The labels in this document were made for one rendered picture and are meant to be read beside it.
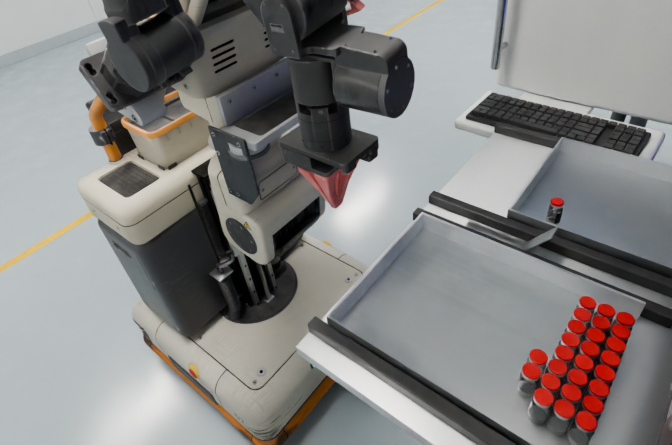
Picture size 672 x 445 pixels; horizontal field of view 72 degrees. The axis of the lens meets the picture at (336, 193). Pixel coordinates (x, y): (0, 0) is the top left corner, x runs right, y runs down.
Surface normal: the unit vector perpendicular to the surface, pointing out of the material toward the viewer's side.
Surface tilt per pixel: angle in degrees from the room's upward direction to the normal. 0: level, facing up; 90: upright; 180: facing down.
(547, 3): 90
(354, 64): 94
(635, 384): 0
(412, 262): 0
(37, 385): 0
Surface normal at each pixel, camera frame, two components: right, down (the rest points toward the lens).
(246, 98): 0.77, 0.33
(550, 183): -0.11, -0.77
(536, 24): -0.65, 0.53
